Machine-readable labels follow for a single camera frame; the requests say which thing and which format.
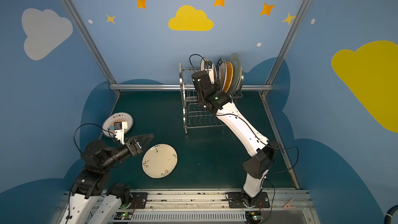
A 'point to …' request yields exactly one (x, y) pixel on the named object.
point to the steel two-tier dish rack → (195, 117)
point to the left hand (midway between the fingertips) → (151, 137)
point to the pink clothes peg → (288, 206)
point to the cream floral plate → (159, 160)
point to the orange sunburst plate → (116, 117)
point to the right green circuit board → (253, 216)
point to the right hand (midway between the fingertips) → (212, 78)
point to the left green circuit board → (123, 215)
